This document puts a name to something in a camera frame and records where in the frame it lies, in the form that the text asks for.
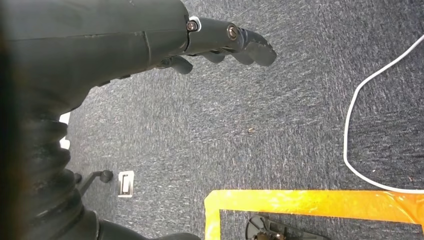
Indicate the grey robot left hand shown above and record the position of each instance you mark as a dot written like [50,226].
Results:
[99,43]

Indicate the white floor object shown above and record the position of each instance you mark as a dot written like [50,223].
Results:
[65,143]

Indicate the silver floor socket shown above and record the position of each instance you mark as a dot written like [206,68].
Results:
[126,184]

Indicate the yellow floor tape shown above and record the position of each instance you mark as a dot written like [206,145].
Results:
[285,202]

